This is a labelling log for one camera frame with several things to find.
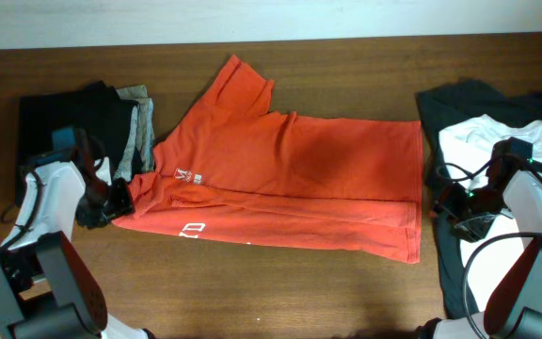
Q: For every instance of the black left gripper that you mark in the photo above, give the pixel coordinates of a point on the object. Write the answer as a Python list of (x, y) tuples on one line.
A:
[(124, 206)]

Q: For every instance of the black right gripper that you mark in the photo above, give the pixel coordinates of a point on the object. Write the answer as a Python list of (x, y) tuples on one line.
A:
[(447, 200)]

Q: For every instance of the red orange printed t-shirt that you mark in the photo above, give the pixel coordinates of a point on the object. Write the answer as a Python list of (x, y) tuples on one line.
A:
[(235, 171)]

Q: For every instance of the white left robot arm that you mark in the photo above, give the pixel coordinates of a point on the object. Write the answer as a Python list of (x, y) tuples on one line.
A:
[(46, 289)]

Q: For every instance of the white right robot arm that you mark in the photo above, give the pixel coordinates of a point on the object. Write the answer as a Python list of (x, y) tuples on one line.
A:
[(514, 309)]

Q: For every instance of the folded white patterned garment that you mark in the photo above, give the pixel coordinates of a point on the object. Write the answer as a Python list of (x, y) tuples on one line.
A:
[(125, 168)]

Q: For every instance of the white t-shirt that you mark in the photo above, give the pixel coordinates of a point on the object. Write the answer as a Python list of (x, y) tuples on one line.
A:
[(516, 173)]

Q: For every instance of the folded black garment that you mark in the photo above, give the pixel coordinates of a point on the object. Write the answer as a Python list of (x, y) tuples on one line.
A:
[(98, 109)]

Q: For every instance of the dark green t-shirt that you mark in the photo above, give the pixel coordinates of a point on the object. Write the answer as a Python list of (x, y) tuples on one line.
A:
[(465, 119)]

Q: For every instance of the folded olive grey garment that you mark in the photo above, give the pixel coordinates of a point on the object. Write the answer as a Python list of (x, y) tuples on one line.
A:
[(142, 136)]

